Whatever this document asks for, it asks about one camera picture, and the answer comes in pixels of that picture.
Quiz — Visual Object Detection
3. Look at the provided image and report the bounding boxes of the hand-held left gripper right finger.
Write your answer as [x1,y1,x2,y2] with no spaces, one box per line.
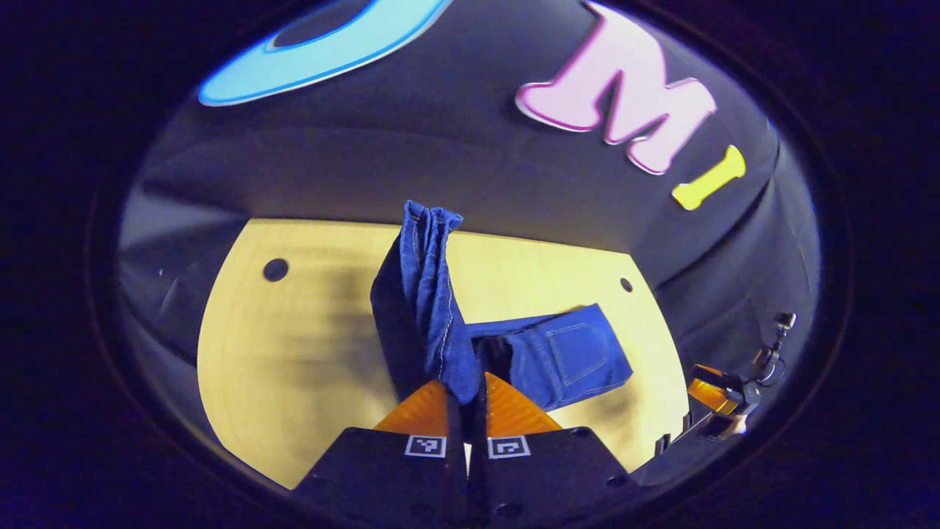
[470,373,640,526]

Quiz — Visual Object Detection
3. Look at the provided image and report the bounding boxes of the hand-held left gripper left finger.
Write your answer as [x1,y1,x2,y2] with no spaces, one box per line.
[292,378,469,526]

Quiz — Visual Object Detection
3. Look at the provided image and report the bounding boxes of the blue denim jeans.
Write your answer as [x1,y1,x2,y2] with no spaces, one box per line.
[369,200,634,412]

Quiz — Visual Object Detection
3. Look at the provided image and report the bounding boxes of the black backdrop cloth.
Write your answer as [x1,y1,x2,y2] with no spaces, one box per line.
[117,0,820,368]

